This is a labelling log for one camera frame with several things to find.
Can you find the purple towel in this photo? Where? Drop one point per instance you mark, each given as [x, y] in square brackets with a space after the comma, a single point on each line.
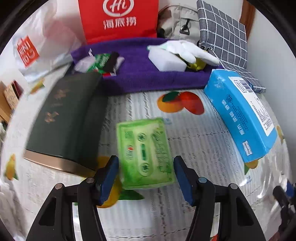
[138, 74]

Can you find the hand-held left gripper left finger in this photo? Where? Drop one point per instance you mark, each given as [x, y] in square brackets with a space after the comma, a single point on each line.
[109, 178]

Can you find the yellow small pouch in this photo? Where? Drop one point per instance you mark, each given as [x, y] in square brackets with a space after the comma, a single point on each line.
[198, 65]

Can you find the red paper bag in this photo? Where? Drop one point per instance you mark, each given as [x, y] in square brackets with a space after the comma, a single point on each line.
[92, 23]

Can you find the green tissue pack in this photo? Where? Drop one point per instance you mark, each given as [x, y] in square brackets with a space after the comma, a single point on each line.
[143, 150]

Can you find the fruit print tablecloth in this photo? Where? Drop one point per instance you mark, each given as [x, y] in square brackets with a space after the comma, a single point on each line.
[196, 143]

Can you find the crumpled white plastic bag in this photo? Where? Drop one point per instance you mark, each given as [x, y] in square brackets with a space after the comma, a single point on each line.
[9, 201]

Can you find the brown wooden door frame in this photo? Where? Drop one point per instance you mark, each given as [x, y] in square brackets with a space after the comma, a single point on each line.
[247, 11]

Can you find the white sponge block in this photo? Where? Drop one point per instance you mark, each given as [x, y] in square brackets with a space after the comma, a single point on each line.
[166, 60]

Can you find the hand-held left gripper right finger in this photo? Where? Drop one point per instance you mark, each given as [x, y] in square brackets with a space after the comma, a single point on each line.
[182, 178]

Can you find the small white strawberry packet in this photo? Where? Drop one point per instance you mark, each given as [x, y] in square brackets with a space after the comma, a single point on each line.
[108, 74]

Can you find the dark tea tin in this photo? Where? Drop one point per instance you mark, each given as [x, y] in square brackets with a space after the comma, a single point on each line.
[64, 120]

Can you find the white plastic shopping bag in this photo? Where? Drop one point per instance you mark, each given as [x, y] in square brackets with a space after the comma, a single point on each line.
[53, 34]

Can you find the white glove green cuff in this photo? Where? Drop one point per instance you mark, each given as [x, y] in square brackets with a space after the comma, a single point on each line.
[192, 51]

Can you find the grey backpack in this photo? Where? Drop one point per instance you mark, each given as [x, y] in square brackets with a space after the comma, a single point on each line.
[175, 20]

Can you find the blue tissue pack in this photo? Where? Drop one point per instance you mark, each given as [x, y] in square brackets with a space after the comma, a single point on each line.
[240, 115]

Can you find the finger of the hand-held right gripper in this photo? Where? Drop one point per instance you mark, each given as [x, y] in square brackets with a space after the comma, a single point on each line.
[279, 195]
[290, 186]

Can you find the grey checked seat cushion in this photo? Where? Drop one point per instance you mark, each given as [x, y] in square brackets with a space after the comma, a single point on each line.
[222, 34]

